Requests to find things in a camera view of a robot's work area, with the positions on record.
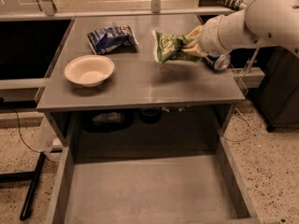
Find green jalapeno chip bag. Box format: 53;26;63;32
152;31;204;63

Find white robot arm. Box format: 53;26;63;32
182;0;299;57

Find white paper bowl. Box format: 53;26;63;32
64;55;115;87

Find grey counter cabinet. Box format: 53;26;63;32
37;14;245;151

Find black metal stand leg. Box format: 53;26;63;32
0;153;46;221

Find dark cabinet at right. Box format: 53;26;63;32
251;48;299;133

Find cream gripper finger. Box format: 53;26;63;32
181;44;207;57
186;25;203;41

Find open grey drawer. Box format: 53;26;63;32
45;108;260;224

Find blue chip bag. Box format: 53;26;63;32
87;25;138;55

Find blue soda can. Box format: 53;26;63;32
206;54;231;71

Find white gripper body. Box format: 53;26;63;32
197;10;258;57

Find black floor cable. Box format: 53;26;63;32
8;108;59;165

